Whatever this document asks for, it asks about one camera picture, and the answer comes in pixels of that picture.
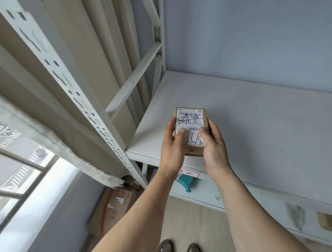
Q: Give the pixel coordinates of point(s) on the person's left hand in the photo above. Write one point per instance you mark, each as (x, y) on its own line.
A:
(171, 153)

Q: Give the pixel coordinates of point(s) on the person's right hand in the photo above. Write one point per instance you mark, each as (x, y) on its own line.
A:
(216, 155)

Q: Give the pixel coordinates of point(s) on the small cardboard box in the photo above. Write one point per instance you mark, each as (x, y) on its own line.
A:
(190, 116)

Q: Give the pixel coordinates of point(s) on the white metal shelf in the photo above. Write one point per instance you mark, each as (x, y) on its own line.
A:
(246, 109)

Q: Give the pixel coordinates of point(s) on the person's left forearm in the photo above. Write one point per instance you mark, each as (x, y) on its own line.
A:
(140, 218)

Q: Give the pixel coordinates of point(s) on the person's right forearm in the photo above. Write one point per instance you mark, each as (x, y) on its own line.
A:
(254, 218)

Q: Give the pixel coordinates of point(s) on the beige tiled floor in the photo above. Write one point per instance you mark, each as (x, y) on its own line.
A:
(197, 223)

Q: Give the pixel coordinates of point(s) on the boxes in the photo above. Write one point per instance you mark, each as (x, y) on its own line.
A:
(116, 207)

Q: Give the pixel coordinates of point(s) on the brown cardboard box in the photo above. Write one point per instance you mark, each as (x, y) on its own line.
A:
(325, 220)

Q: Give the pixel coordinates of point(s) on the teal plastic parcel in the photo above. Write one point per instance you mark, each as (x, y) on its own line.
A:
(185, 183)

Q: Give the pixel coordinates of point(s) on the brown right sandal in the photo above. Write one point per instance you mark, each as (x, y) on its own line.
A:
(193, 248)

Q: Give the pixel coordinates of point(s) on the grey plastic parcel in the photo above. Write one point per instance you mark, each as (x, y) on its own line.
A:
(295, 215)

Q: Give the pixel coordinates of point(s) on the beige curtain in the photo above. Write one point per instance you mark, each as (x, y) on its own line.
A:
(90, 39)

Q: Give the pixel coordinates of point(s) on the white window sill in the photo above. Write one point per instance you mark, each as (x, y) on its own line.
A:
(39, 213)

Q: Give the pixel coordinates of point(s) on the steel guard railing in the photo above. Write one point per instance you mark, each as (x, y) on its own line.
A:
(23, 160)

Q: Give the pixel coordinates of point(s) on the white sliding window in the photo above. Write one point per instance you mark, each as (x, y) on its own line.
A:
(13, 135)

